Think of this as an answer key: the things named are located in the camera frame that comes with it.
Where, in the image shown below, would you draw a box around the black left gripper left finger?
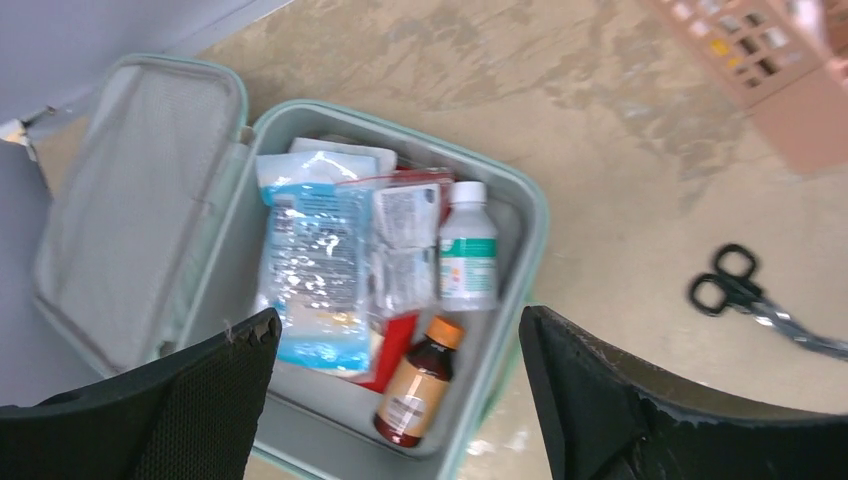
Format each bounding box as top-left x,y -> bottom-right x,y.
1,308 -> 282,479

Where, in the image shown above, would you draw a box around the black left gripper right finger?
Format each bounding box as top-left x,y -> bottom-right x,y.
518,305 -> 847,479

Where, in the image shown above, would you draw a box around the black handled scissors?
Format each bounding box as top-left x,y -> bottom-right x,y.
687,243 -> 847,362

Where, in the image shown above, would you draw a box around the brown bottle orange cap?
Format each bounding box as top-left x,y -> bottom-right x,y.
373,316 -> 465,448

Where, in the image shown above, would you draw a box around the red first aid pouch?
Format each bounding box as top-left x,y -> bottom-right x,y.
351,311 -> 420,393

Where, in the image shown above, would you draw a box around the small white bottle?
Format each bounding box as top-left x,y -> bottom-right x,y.
438,181 -> 498,312

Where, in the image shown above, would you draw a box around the blue wet wipes pack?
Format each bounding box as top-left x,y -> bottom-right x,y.
255,150 -> 379,377

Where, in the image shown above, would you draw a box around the clear bag alcohol pads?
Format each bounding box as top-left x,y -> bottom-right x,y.
338,168 -> 455,318

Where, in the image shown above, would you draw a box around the white blue mask packet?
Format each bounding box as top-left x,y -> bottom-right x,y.
288,137 -> 398,174

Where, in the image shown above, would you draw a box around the green medicine case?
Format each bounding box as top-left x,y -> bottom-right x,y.
34,55 -> 549,479

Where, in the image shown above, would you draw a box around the peach desk file organizer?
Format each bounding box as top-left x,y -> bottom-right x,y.
645,0 -> 847,174

